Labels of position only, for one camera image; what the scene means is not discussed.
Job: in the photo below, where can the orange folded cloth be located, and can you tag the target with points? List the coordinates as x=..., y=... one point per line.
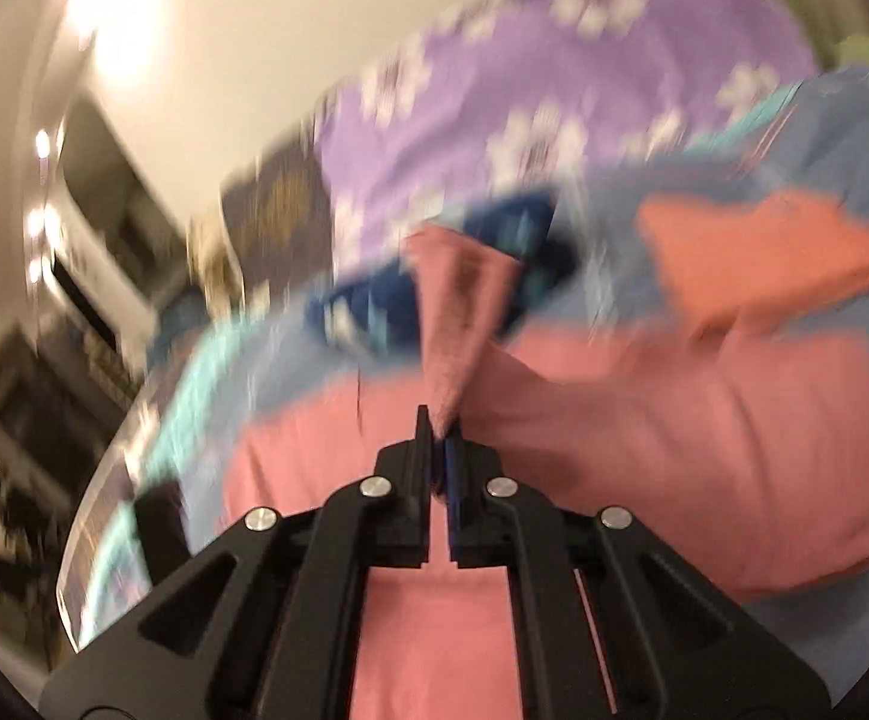
x=764, y=255

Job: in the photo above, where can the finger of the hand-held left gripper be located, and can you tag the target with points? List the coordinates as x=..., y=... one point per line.
x=160, y=532

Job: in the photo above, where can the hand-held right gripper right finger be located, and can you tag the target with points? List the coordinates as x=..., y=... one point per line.
x=451, y=491

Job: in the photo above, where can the brown patterned cloth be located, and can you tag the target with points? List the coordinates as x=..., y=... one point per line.
x=280, y=217

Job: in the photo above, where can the navy star-print garment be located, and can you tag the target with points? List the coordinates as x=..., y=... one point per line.
x=524, y=232

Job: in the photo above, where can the ceiling light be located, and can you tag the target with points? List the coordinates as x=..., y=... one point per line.
x=118, y=19

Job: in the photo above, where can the dark furniture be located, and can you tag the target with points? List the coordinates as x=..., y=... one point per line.
x=37, y=427

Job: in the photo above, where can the pink garment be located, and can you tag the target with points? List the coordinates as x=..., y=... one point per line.
x=629, y=427

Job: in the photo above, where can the purple floral pillow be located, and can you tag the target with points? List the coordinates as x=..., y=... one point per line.
x=554, y=60

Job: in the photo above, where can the blue striped bedsheet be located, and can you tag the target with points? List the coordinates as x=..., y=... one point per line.
x=854, y=157

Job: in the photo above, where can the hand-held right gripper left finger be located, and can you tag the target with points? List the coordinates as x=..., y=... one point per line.
x=419, y=484

